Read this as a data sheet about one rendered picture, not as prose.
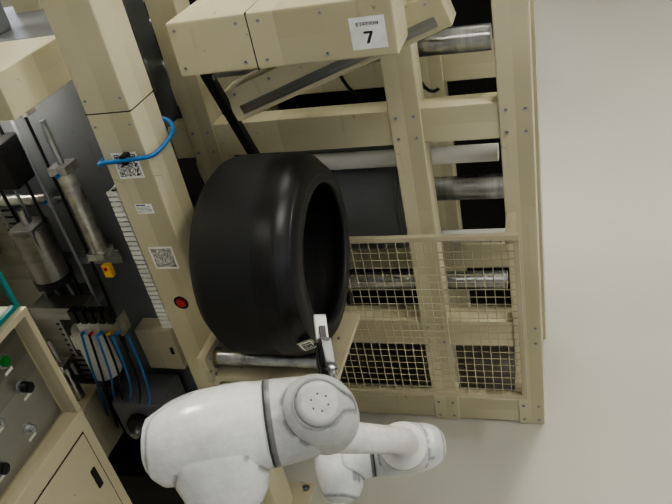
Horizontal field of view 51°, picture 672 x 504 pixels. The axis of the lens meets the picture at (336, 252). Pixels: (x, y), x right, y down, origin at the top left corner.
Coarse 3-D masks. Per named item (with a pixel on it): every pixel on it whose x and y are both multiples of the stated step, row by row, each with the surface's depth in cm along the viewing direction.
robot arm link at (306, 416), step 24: (264, 384) 106; (288, 384) 104; (312, 384) 100; (336, 384) 102; (264, 408) 102; (288, 408) 100; (312, 408) 99; (336, 408) 99; (288, 432) 101; (312, 432) 99; (336, 432) 100; (288, 456) 102; (312, 456) 105
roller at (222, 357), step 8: (216, 352) 206; (224, 352) 205; (232, 352) 205; (216, 360) 206; (224, 360) 205; (232, 360) 204; (240, 360) 203; (248, 360) 202; (256, 360) 202; (264, 360) 201; (272, 360) 200; (280, 360) 199; (288, 360) 199; (296, 360) 198; (304, 360) 197; (312, 360) 196
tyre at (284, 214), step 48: (240, 192) 176; (288, 192) 174; (336, 192) 202; (192, 240) 178; (240, 240) 171; (288, 240) 170; (336, 240) 219; (240, 288) 172; (288, 288) 171; (336, 288) 216; (240, 336) 181; (288, 336) 178
